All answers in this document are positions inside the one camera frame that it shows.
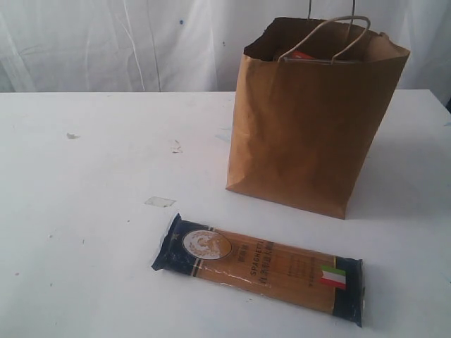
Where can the large brown paper bag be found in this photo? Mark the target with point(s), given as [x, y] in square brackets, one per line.
[301, 131]

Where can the small brown orange-label pouch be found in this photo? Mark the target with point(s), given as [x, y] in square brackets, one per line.
[298, 55]

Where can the spaghetti packet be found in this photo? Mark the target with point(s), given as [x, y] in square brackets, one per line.
[318, 281]

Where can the torn white paper scrap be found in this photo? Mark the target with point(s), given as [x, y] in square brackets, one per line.
[176, 147]

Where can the clear tape patch on table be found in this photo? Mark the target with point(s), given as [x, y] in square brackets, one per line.
[159, 202]

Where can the white backdrop curtain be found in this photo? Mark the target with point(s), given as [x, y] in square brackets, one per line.
[189, 46]

